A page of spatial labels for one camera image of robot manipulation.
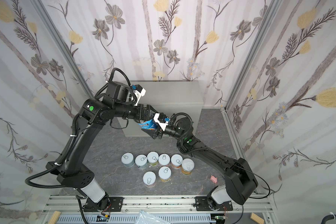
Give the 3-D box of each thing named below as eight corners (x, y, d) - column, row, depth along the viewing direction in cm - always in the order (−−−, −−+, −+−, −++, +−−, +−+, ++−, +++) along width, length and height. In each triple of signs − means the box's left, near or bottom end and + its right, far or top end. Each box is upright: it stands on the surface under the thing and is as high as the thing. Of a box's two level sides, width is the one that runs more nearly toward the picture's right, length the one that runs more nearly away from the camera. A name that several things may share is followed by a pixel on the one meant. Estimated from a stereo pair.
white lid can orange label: (171, 168, 89) (171, 164, 84) (171, 158, 93) (171, 154, 88) (182, 168, 89) (183, 164, 84) (182, 158, 93) (182, 154, 88)
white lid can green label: (147, 166, 90) (146, 162, 85) (148, 156, 94) (147, 151, 90) (158, 166, 90) (157, 162, 85) (158, 156, 94) (158, 151, 90)
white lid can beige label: (161, 169, 89) (160, 165, 83) (157, 160, 93) (156, 155, 88) (171, 165, 90) (171, 161, 85) (167, 156, 95) (167, 151, 90)
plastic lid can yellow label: (181, 175, 86) (182, 170, 80) (180, 163, 91) (181, 158, 85) (193, 175, 86) (194, 170, 80) (191, 163, 91) (193, 158, 85)
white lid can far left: (124, 169, 88) (122, 165, 83) (122, 159, 93) (119, 154, 88) (136, 165, 90) (134, 161, 85) (133, 155, 95) (131, 150, 90)
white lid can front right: (158, 182, 84) (157, 179, 79) (159, 169, 88) (158, 166, 84) (171, 182, 84) (171, 179, 79) (171, 169, 89) (171, 166, 84)
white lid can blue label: (136, 169, 89) (134, 165, 84) (137, 158, 93) (136, 154, 88) (147, 169, 89) (146, 165, 84) (148, 158, 93) (147, 154, 88)
